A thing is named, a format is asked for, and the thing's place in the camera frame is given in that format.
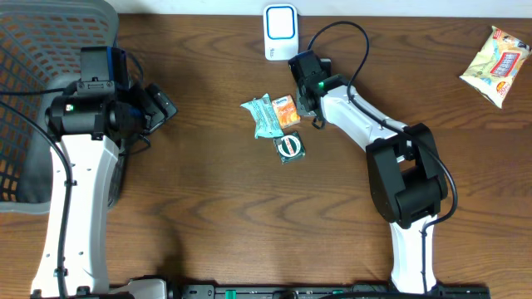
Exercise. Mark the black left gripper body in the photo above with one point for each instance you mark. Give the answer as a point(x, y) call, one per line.
point(155, 110)

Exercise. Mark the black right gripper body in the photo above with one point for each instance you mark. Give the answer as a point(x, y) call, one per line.
point(307, 110)

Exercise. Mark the orange tissue pack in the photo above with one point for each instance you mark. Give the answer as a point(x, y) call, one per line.
point(286, 111)

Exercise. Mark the light teal wipes pack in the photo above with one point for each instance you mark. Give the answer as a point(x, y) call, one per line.
point(266, 121)

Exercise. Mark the dark green Zam-Buk box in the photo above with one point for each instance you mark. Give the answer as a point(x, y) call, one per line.
point(289, 147)

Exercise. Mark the yellow antibacterial wipes bag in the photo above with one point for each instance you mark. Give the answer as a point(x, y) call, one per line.
point(495, 66)

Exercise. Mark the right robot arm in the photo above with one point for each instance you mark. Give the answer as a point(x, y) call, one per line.
point(407, 184)

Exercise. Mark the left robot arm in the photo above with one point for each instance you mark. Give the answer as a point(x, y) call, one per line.
point(90, 127)

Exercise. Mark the white barcode scanner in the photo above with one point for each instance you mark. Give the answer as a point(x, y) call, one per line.
point(280, 32)

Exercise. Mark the dark grey plastic basket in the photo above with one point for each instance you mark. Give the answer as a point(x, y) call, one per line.
point(41, 44)

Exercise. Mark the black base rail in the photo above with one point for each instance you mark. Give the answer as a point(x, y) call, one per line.
point(360, 290)

